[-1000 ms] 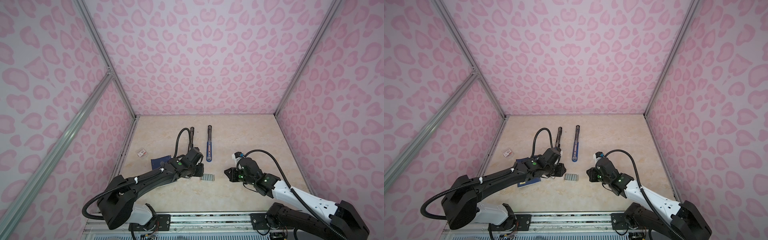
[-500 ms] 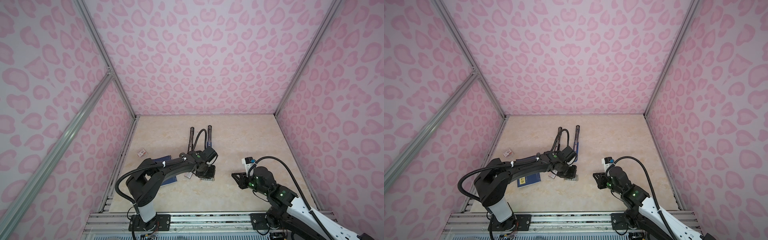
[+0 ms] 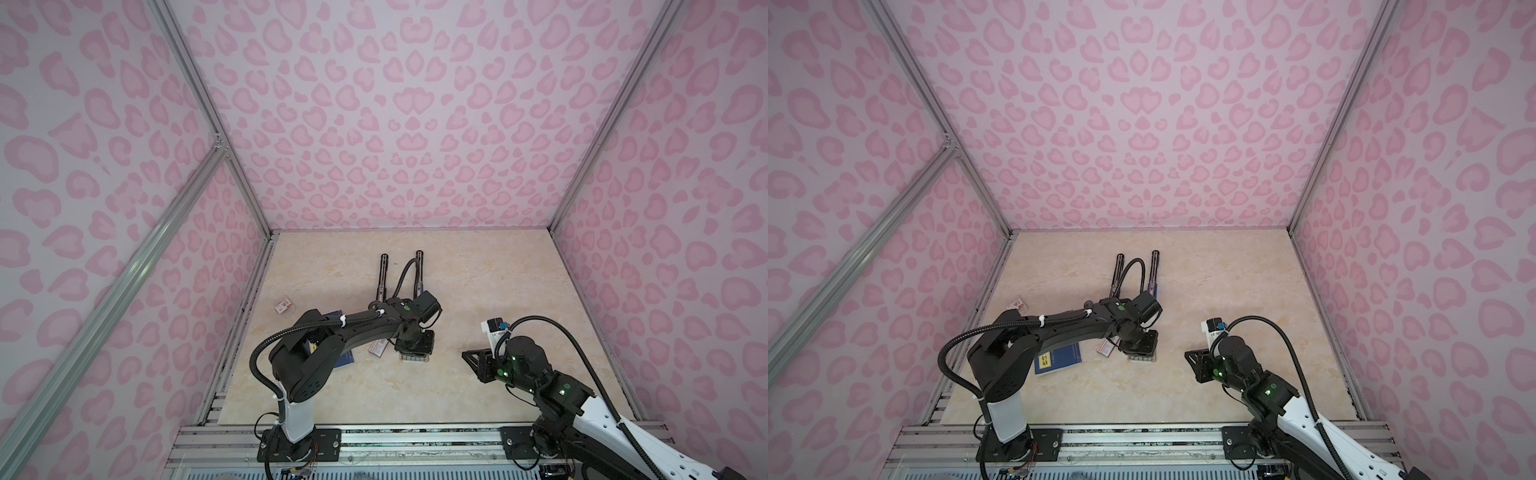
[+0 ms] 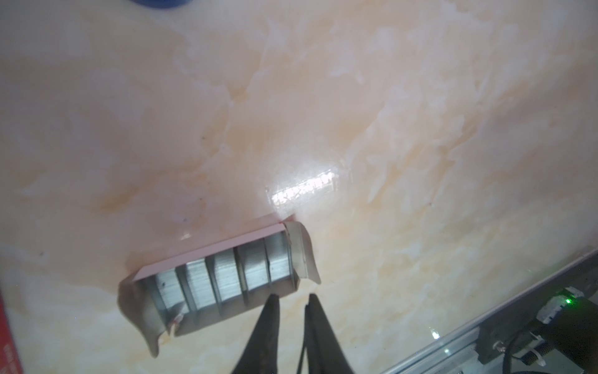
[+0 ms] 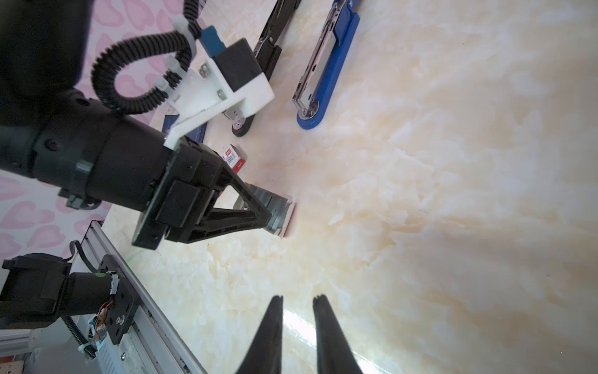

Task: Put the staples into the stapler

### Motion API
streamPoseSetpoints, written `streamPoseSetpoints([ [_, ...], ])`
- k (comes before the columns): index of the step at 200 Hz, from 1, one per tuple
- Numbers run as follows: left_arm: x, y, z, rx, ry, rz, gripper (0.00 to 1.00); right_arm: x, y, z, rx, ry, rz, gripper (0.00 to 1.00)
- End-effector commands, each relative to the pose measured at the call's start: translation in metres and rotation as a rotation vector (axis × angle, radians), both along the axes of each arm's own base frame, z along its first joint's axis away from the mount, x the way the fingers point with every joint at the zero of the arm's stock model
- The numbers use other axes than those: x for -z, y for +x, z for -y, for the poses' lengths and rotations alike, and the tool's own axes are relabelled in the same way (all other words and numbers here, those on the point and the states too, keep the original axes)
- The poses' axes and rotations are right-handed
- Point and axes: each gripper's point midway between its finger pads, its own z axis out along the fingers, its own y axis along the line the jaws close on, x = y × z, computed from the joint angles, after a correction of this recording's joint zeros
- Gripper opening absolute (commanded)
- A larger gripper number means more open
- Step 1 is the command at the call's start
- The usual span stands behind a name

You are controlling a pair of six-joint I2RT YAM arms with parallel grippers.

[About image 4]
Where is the blue stapler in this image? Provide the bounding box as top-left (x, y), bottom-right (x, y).
top-left (131, 0), bottom-right (191, 9)

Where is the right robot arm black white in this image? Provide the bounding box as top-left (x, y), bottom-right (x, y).
top-left (536, 287), bottom-right (597, 373)

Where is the red white staple box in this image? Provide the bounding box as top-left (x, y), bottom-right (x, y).
top-left (0, 299), bottom-right (24, 374)

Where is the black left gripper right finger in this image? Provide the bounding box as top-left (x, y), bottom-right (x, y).
top-left (303, 294), bottom-right (354, 374)

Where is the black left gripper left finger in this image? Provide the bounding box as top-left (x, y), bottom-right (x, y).
top-left (232, 294), bottom-right (280, 374)

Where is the aluminium front rail frame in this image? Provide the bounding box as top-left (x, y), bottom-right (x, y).
top-left (387, 247), bottom-right (597, 373)

